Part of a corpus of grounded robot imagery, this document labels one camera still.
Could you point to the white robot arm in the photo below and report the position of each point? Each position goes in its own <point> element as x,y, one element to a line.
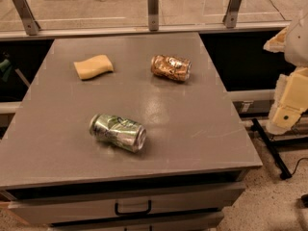
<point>292,41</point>

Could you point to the grey horizontal rail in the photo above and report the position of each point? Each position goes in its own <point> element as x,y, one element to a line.
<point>97,32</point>

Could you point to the grey lower drawer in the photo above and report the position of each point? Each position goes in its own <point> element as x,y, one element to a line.
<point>187,222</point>

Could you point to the black metal floor stand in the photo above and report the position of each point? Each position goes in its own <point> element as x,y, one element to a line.
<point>273,145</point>

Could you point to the metal railing bracket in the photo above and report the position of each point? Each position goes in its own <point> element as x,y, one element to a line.
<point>30,25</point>
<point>153,15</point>
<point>231,15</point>

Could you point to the grey upper drawer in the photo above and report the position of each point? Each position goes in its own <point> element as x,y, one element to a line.
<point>101,205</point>

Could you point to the left metal railing bracket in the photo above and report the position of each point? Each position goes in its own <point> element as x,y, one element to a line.
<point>30,25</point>

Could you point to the crushed orange soda can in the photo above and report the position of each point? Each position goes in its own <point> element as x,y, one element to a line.
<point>174,68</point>

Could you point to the yellow sponge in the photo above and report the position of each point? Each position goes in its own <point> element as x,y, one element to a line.
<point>93,67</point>

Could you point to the grey drawer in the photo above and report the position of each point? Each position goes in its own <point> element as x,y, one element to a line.
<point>187,222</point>
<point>101,205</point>

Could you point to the right metal railing bracket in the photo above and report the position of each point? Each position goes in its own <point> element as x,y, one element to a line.
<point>231,15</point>

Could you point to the black drawer handle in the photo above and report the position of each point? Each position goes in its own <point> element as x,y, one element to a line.
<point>133,209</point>

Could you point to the middle metal railing bracket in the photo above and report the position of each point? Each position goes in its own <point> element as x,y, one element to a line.
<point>153,15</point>

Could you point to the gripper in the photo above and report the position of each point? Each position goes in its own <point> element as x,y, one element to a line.
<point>298,42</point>

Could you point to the crushed green soda can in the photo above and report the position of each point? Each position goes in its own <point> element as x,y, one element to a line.
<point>121,132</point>

